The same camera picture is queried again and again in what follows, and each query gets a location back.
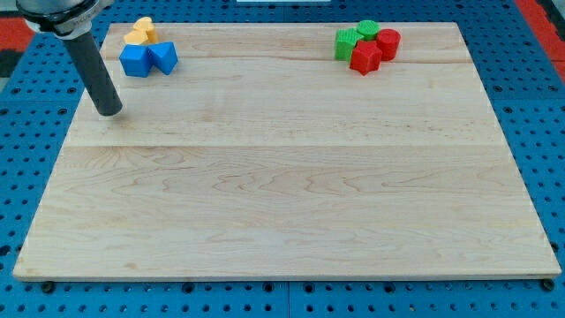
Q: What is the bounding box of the blue triangle block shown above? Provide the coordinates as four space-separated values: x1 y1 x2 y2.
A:
148 42 178 75

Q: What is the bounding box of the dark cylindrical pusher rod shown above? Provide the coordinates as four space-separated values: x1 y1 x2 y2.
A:
63 31 123 117

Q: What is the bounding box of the wooden board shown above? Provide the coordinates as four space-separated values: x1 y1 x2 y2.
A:
13 22 561 282

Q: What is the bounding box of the red cylinder block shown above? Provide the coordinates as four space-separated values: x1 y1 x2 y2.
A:
376 28 402 61

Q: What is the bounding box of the green cylinder block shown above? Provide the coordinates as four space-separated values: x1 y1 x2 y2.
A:
357 19 380 42

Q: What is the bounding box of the red star block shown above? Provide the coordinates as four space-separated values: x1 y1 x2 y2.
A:
350 40 382 76

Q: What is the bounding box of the yellow pentagon block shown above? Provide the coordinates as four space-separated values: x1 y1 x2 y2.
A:
123 30 149 45

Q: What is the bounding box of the yellow heart block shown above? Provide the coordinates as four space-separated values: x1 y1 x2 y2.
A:
132 17 159 43

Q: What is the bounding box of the green star block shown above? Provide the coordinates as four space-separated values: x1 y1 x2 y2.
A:
334 28 364 61

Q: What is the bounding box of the blue cube block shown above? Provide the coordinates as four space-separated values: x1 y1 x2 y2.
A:
119 44 153 78

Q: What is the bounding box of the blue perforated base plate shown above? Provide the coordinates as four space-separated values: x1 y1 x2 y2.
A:
1 0 564 317

